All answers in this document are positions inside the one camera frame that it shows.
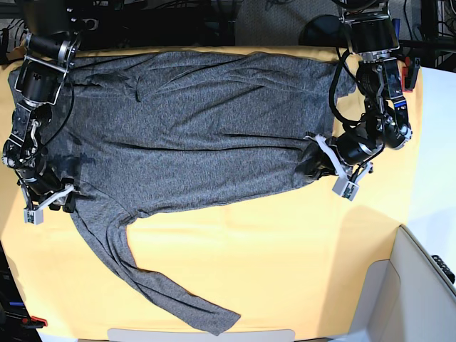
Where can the black remote control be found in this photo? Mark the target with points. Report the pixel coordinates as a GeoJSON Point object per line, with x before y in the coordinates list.
{"type": "Point", "coordinates": [445, 269]}

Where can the yellow table cloth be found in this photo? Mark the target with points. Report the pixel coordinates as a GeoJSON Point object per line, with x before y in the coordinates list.
{"type": "Point", "coordinates": [294, 261]}

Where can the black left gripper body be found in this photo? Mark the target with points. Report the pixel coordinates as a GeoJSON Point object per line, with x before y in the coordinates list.
{"type": "Point", "coordinates": [351, 152]}

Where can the black round chair base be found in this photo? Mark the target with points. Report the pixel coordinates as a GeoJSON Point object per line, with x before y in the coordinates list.
{"type": "Point", "coordinates": [323, 31]}

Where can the red black clamp right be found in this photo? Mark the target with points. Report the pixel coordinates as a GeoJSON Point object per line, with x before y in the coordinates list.
{"type": "Point", "coordinates": [410, 73]}

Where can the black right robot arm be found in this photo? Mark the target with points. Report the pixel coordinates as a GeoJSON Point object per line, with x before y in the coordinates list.
{"type": "Point", "coordinates": [51, 45]}

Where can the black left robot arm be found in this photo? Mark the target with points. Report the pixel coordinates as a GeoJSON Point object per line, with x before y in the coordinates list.
{"type": "Point", "coordinates": [370, 62]}

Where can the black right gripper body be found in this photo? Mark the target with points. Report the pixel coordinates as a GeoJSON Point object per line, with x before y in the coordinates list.
{"type": "Point", "coordinates": [39, 183]}

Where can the red black clamp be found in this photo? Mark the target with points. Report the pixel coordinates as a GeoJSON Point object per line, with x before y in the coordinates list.
{"type": "Point", "coordinates": [410, 73]}
{"type": "Point", "coordinates": [33, 322]}

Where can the white plastic bin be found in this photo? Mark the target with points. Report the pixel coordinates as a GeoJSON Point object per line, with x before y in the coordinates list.
{"type": "Point", "coordinates": [406, 297]}

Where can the red black clamp left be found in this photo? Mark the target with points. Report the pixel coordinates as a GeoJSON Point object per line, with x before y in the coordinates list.
{"type": "Point", "coordinates": [33, 322]}

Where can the grey tray edge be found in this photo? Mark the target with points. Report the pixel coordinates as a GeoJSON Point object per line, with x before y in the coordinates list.
{"type": "Point", "coordinates": [116, 334]}

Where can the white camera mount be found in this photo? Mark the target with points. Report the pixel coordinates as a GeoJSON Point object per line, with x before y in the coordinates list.
{"type": "Point", "coordinates": [33, 214]}
{"type": "Point", "coordinates": [346, 185]}

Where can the grey long-sleeve shirt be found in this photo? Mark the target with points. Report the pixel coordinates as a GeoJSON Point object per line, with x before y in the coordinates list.
{"type": "Point", "coordinates": [169, 132]}

